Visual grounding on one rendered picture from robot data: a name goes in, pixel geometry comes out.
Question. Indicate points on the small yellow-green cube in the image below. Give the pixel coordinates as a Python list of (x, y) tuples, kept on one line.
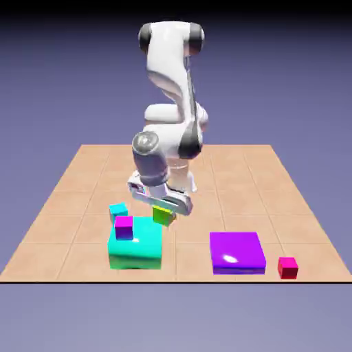
[(162, 216)]

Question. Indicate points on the large purple box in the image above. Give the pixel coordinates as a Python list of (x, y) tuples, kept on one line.
[(236, 251)]

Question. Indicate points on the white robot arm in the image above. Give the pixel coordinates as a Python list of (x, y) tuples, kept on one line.
[(167, 82)]

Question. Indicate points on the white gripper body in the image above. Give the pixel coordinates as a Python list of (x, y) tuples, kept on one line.
[(176, 203)]

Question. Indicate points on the small red cube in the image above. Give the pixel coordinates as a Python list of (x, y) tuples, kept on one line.
[(287, 268)]

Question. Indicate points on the small cyan cube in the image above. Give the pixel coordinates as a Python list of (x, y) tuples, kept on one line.
[(118, 209)]

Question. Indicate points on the small magenta cube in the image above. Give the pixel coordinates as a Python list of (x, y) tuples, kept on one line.
[(124, 227)]

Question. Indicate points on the large cyan box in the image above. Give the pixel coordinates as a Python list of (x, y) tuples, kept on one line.
[(140, 247)]

